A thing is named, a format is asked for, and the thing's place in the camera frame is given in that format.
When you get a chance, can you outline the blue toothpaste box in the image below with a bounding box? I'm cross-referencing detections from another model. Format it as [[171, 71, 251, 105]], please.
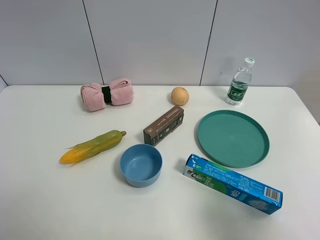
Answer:
[[183, 154, 283, 215]]

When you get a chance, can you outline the teal round plate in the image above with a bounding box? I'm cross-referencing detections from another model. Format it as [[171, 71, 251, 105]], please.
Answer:
[[196, 110, 270, 169]]

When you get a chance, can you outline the toy corn cob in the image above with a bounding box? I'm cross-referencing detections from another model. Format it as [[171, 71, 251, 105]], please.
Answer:
[[59, 130, 127, 165]]

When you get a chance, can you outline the pink rolled towel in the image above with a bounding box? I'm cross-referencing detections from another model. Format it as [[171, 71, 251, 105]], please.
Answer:
[[80, 78, 134, 112]]

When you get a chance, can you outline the clear water bottle green label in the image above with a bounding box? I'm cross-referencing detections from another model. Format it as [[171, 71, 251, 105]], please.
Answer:
[[225, 57, 255, 106]]

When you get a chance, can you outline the tan round fruit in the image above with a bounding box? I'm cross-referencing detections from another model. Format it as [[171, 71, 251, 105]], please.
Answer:
[[171, 86, 189, 106]]

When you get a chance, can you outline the blue bowl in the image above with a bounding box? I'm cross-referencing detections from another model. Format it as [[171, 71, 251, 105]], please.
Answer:
[[119, 144, 163, 188]]

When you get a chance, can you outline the brown cardboard box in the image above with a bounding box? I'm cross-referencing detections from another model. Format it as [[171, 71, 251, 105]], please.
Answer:
[[143, 105, 184, 147]]

